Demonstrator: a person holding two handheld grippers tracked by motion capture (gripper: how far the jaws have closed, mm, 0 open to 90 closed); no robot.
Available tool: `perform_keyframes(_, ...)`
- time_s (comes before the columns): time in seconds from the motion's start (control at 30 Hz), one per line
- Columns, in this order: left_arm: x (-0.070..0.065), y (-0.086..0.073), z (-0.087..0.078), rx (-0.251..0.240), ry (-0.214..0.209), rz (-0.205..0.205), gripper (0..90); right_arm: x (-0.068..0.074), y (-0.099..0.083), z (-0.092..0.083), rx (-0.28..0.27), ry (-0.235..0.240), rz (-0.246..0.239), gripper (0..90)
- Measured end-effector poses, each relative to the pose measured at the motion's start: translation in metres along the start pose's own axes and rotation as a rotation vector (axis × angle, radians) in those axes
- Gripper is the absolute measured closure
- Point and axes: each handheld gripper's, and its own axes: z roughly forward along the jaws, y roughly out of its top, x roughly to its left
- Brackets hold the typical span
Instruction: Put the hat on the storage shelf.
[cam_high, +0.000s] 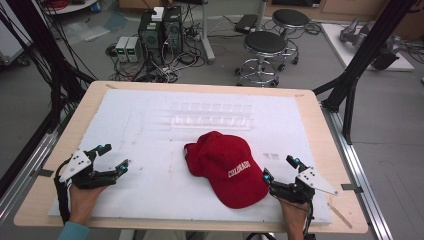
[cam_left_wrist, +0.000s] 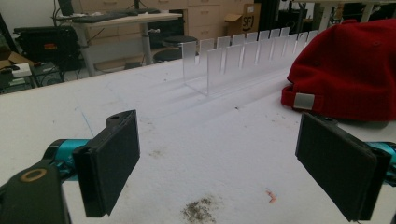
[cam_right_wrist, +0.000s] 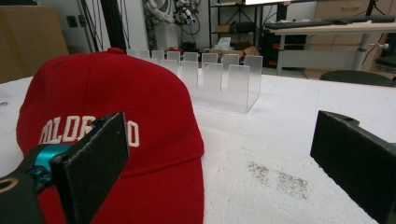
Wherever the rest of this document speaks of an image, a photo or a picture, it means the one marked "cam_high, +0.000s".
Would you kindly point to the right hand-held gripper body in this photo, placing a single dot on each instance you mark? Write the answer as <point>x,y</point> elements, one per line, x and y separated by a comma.
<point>315,181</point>

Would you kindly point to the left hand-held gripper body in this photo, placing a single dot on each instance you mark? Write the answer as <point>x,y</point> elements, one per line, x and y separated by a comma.
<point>77,165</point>

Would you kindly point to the red baseball cap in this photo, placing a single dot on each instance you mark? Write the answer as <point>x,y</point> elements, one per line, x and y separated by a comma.
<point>226,166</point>

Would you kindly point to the person's right hand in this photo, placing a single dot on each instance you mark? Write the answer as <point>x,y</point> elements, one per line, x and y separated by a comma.
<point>296,215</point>

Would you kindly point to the person's left hand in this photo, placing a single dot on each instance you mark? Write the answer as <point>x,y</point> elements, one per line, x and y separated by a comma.
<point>81,203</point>

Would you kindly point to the white foam board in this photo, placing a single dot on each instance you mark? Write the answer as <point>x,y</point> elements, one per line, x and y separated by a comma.
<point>153,166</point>

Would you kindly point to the thin wooden stick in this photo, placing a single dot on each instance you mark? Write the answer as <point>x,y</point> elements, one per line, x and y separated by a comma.
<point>340,216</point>

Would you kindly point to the clear acrylic compartment rack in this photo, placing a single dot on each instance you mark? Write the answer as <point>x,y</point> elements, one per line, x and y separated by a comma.
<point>211,116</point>

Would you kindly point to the grey power supply unit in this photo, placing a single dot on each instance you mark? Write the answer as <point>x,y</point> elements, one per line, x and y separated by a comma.
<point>134,49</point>
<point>121,48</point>

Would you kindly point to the clear plastic sheet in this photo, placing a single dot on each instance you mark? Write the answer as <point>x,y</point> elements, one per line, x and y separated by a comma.
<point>85,31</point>

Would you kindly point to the black round stool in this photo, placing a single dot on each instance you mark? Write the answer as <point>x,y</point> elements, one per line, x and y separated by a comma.
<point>290,18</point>
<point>265,43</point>

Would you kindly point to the black computer tower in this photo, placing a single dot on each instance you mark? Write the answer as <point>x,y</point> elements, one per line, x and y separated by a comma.
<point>150,36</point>
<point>173,28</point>

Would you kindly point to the white floor board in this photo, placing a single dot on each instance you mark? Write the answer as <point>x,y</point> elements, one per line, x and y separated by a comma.
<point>340,46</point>

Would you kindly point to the grey equipment case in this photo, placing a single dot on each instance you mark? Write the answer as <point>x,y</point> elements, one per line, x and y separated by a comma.
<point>11,40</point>

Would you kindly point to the white round table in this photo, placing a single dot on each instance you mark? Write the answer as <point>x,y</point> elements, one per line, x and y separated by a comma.
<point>73,7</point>

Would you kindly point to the white box device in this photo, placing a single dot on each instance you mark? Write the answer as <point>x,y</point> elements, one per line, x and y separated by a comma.
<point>158,14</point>

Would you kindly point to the flat black device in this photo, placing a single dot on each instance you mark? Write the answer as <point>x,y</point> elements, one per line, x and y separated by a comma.
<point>246,23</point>

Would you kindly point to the aluminium frame rail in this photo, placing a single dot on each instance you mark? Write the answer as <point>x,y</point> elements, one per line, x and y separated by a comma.
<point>358,173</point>
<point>23,180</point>

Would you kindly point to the grey metal post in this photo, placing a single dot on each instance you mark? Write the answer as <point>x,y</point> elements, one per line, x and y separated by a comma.
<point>261,15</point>
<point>207,33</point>

